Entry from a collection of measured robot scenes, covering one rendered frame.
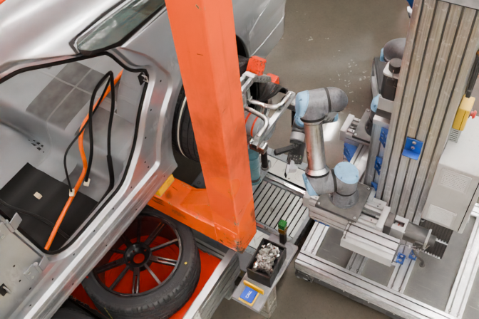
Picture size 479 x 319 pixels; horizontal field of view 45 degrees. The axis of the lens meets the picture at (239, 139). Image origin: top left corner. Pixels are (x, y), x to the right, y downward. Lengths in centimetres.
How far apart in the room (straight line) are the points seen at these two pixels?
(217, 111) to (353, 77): 259
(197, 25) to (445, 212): 158
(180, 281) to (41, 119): 117
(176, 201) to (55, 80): 100
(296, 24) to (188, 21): 324
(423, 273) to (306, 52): 216
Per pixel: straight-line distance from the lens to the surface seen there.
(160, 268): 349
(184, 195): 321
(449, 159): 270
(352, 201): 294
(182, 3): 191
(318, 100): 259
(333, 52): 488
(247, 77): 312
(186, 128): 308
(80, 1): 248
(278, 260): 310
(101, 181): 324
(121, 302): 319
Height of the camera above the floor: 333
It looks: 51 degrees down
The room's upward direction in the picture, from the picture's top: 7 degrees counter-clockwise
